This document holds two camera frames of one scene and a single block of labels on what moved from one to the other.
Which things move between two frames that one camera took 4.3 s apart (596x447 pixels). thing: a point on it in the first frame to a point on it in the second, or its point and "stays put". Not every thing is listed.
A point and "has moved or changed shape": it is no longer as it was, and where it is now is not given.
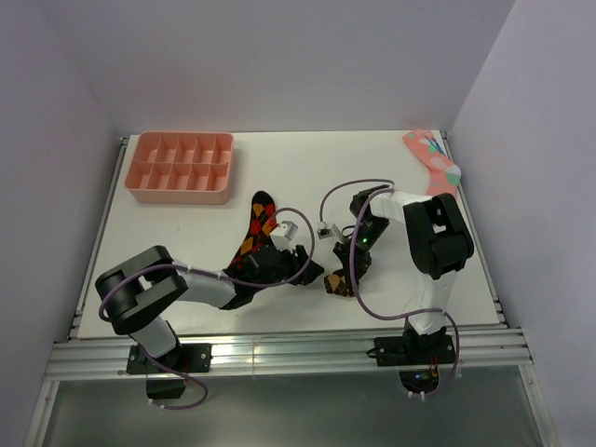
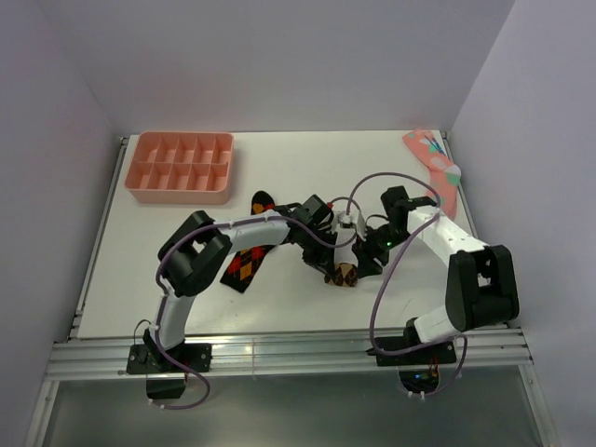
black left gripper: [297, 264] to [323, 261]
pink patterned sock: [444, 176] stays put
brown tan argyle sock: [335, 283] has moved or changed shape
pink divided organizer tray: [181, 167] stays put
